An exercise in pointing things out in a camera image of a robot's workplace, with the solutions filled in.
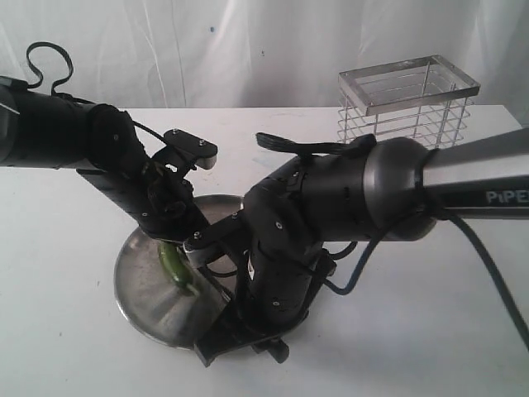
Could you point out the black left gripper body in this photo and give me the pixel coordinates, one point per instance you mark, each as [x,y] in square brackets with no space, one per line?
[172,214]

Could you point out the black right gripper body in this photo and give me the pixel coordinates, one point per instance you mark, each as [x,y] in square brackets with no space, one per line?
[277,296]

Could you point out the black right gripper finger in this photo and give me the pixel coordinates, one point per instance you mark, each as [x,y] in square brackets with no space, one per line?
[228,332]

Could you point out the green cucumber with stem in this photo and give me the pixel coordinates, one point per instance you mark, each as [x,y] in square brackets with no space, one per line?
[177,267]

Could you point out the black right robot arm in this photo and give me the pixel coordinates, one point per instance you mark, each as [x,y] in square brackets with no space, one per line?
[315,222]

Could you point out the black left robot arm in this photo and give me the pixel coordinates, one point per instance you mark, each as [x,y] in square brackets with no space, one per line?
[100,142]

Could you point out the round stainless steel plate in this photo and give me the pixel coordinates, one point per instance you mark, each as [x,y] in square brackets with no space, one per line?
[155,306]

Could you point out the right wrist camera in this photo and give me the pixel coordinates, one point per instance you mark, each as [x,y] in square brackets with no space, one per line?
[228,237]

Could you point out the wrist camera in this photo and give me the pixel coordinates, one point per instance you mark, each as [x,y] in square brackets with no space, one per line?
[228,237]
[184,147]

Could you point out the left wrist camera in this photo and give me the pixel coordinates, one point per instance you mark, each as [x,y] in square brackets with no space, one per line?
[184,147]

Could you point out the steel wire utensil rack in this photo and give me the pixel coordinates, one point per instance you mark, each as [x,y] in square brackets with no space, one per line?
[426,99]

